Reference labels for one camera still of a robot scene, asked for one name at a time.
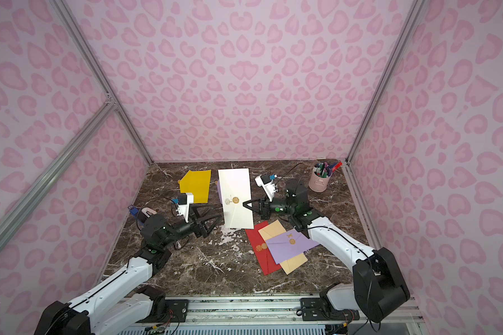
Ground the white envelope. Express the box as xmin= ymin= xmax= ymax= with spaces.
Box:
xmin=218 ymin=168 xmax=254 ymax=230

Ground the yellow envelope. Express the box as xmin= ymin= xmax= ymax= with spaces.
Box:
xmin=179 ymin=170 xmax=211 ymax=204

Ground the purple envelope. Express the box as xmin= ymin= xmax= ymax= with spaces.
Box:
xmin=265 ymin=229 xmax=319 ymax=264
xmin=216 ymin=180 xmax=224 ymax=205

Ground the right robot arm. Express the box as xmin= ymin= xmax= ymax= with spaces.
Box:
xmin=243 ymin=179 xmax=410 ymax=323

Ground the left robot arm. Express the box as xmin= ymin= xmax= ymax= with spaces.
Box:
xmin=35 ymin=209 xmax=223 ymax=334

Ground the beige envelope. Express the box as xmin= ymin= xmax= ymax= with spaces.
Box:
xmin=258 ymin=221 xmax=308 ymax=274

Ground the red envelope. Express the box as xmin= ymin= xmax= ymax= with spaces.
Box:
xmin=245 ymin=221 xmax=282 ymax=276

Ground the pink pen cup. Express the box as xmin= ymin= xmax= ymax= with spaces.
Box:
xmin=308 ymin=168 xmax=331 ymax=193

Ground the blue stapler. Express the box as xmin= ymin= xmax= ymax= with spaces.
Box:
xmin=128 ymin=205 xmax=157 ymax=230

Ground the green marker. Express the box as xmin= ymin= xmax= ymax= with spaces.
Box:
xmin=314 ymin=167 xmax=323 ymax=177

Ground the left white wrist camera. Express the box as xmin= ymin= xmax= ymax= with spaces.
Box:
xmin=172 ymin=193 xmax=194 ymax=223

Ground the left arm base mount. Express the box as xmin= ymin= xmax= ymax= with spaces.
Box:
xmin=136 ymin=286 xmax=189 ymax=324

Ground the aluminium front rail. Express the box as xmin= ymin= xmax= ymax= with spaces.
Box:
xmin=60 ymin=292 xmax=424 ymax=335

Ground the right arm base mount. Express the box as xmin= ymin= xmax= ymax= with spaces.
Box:
xmin=296 ymin=297 xmax=360 ymax=323

